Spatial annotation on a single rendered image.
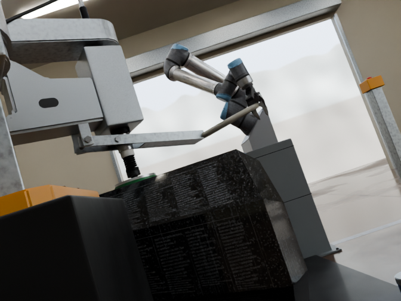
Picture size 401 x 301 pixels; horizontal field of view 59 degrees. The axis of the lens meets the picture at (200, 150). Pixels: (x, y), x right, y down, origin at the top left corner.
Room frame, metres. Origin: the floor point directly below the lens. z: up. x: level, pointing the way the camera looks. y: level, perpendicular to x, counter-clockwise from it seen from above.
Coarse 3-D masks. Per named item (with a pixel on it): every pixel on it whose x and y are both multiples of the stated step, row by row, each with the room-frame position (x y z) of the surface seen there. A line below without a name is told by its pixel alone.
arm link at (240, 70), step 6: (234, 60) 1.99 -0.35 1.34; (240, 60) 2.00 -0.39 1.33; (228, 66) 2.02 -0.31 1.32; (234, 66) 1.99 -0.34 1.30; (240, 66) 1.99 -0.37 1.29; (234, 72) 2.01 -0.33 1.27; (240, 72) 1.99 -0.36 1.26; (246, 72) 2.01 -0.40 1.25; (234, 78) 2.04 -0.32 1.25; (240, 78) 2.00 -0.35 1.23
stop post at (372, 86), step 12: (360, 84) 2.66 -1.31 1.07; (372, 84) 2.58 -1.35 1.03; (384, 84) 2.59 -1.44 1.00; (372, 96) 2.61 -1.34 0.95; (384, 96) 2.60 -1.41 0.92; (372, 108) 2.67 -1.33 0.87; (384, 108) 2.60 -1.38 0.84; (384, 120) 2.59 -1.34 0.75; (384, 132) 2.64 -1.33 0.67; (396, 132) 2.60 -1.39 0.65; (396, 144) 2.60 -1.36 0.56; (396, 156) 2.62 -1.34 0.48; (396, 168) 2.67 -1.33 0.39
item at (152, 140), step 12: (168, 132) 1.86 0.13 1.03; (180, 132) 1.90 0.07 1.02; (192, 132) 1.94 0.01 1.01; (96, 144) 1.65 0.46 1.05; (108, 144) 1.68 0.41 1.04; (120, 144) 1.71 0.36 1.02; (144, 144) 1.82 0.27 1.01; (156, 144) 1.88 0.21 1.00; (168, 144) 1.94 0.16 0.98; (180, 144) 2.00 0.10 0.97; (192, 144) 2.06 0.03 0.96
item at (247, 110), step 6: (246, 108) 1.94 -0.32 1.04; (252, 108) 1.97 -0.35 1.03; (240, 114) 1.92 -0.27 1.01; (246, 114) 2.29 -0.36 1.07; (228, 120) 1.91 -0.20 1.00; (234, 120) 1.92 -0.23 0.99; (216, 126) 1.92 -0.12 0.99; (222, 126) 1.92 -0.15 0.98; (204, 132) 1.96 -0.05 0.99; (210, 132) 1.94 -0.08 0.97
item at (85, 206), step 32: (0, 224) 0.59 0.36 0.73; (32, 224) 0.59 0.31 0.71; (64, 224) 0.60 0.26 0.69; (96, 224) 0.72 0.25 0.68; (128, 224) 1.15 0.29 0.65; (0, 256) 0.59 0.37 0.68; (32, 256) 0.59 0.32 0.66; (64, 256) 0.60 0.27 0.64; (96, 256) 0.65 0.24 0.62; (128, 256) 0.98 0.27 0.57; (0, 288) 0.59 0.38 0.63; (32, 288) 0.59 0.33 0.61; (64, 288) 0.60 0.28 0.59; (96, 288) 0.60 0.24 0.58; (128, 288) 0.85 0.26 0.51
